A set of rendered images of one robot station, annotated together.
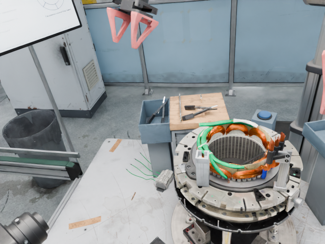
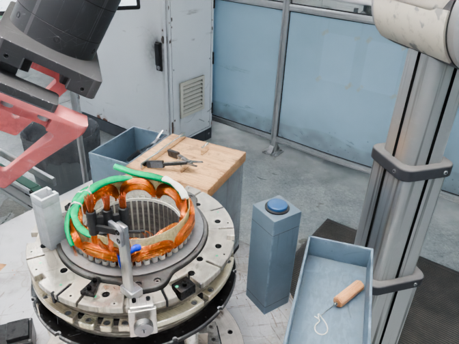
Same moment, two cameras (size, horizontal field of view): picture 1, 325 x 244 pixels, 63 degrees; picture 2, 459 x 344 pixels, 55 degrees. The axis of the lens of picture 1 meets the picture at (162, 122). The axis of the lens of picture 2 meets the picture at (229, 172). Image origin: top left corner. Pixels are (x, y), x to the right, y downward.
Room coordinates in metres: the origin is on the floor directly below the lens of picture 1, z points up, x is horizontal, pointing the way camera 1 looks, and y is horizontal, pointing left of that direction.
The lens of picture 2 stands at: (0.02, -0.49, 1.53)
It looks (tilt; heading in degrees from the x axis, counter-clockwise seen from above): 30 degrees down; 18
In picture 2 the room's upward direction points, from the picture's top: 2 degrees clockwise
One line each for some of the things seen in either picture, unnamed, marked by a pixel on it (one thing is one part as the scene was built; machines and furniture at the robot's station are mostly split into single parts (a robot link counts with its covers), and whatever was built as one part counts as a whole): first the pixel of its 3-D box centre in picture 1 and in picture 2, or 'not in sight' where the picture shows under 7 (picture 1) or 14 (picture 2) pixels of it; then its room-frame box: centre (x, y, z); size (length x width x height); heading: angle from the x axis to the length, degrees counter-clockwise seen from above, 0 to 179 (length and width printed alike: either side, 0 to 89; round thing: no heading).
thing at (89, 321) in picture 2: (260, 214); (89, 321); (0.35, -0.19, 1.06); 0.02 x 0.02 x 0.01; 6
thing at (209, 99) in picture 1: (197, 110); (188, 163); (0.81, -0.13, 1.05); 0.20 x 0.19 x 0.02; 84
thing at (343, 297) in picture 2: not in sight; (348, 293); (0.56, -0.52, 1.03); 0.06 x 0.02 x 0.02; 151
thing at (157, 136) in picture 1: (159, 141); (134, 194); (0.82, 0.02, 0.92); 0.17 x 0.11 x 0.28; 174
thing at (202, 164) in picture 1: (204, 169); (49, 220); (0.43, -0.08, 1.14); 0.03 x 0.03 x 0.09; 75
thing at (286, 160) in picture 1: (282, 157); (115, 233); (0.38, -0.23, 1.20); 0.02 x 0.01 x 0.03; 67
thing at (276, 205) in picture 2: (264, 114); (277, 205); (0.74, -0.35, 1.04); 0.04 x 0.04 x 0.01
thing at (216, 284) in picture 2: not in sight; (218, 276); (0.50, -0.32, 1.06); 0.09 x 0.04 x 0.01; 165
